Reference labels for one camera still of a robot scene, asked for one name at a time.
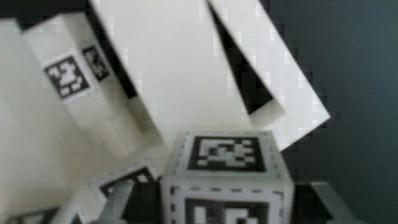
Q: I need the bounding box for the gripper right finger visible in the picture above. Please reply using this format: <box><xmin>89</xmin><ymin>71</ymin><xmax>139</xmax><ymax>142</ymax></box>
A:
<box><xmin>292</xmin><ymin>182</ymin><xmax>368</xmax><ymax>224</ymax></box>

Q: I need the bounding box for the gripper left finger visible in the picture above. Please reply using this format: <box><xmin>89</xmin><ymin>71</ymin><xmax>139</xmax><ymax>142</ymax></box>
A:
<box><xmin>96</xmin><ymin>182</ymin><xmax>162</xmax><ymax>224</ymax></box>

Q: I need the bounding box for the white small cube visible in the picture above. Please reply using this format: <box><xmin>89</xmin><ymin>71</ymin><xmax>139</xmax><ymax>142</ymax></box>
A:
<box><xmin>160</xmin><ymin>131</ymin><xmax>295</xmax><ymax>224</ymax></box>

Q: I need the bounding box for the white chair leg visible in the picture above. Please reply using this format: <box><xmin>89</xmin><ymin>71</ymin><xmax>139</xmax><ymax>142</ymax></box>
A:
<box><xmin>23</xmin><ymin>13</ymin><xmax>157</xmax><ymax>157</ymax></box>

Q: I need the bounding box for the white chair back frame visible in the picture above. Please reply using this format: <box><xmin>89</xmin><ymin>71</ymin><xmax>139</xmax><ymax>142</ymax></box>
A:
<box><xmin>0</xmin><ymin>0</ymin><xmax>329</xmax><ymax>224</ymax></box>

